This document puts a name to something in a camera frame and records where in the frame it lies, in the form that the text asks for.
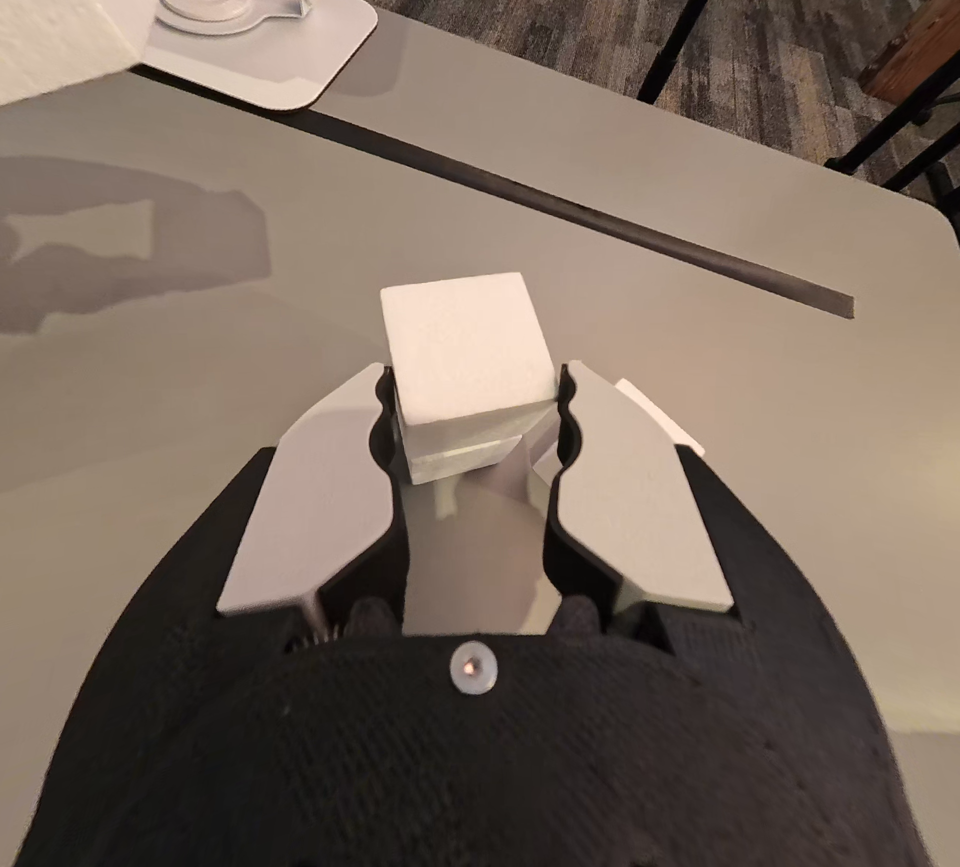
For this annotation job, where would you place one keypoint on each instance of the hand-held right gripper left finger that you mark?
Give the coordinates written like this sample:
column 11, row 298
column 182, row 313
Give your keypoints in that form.
column 315, row 507

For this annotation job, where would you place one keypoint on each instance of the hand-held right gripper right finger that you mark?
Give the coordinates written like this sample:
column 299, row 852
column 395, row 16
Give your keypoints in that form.
column 637, row 514

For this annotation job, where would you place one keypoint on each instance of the black table leg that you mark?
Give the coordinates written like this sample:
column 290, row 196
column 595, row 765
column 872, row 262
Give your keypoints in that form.
column 892, row 132

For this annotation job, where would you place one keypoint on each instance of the wooden board document stand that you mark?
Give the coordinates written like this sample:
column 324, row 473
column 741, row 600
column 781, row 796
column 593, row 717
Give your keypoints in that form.
column 300, row 42

